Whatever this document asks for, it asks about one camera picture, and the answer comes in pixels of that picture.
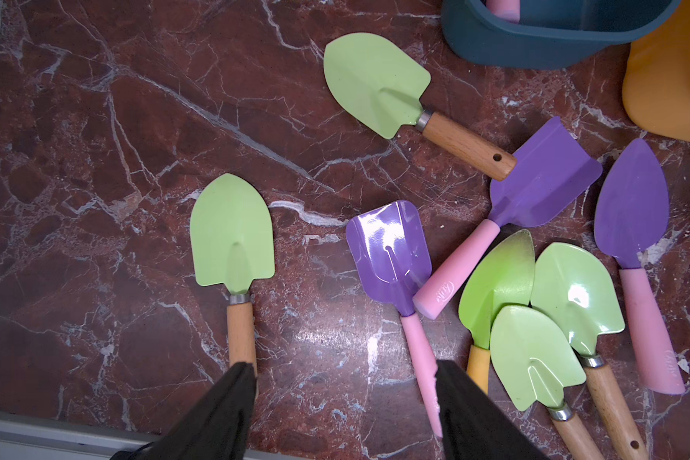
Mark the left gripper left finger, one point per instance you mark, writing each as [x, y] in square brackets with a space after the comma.
[215, 428]

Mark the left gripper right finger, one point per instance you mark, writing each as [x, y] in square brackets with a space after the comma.
[473, 426]

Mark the yellow storage box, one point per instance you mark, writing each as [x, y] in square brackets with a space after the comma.
[656, 87]

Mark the dark teal storage box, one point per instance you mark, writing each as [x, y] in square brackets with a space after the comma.
[549, 34]

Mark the purple square shovel centre left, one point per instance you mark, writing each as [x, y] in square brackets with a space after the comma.
[390, 251]

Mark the green shovel wooden handle front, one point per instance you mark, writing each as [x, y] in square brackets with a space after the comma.
[535, 363]

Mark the green shovel wooden handle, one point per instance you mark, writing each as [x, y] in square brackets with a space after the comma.
[535, 363]
[381, 85]
[574, 289]
[233, 245]

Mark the green shovel yellow handle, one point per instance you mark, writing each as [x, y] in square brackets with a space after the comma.
[504, 277]

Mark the green shovel wooden handle middle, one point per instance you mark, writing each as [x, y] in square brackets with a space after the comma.
[574, 289]

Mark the green shovel wooden handle left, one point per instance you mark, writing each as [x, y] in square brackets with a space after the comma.
[233, 245]

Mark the aluminium front rail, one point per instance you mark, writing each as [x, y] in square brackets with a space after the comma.
[24, 437]

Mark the purple square shovel pink handle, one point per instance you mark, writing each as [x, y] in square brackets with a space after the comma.
[552, 170]

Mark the purple pointed shovel pink handle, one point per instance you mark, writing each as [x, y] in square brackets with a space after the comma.
[632, 214]

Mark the green shovel wooden handle rear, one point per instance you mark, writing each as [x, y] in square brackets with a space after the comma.
[381, 85]

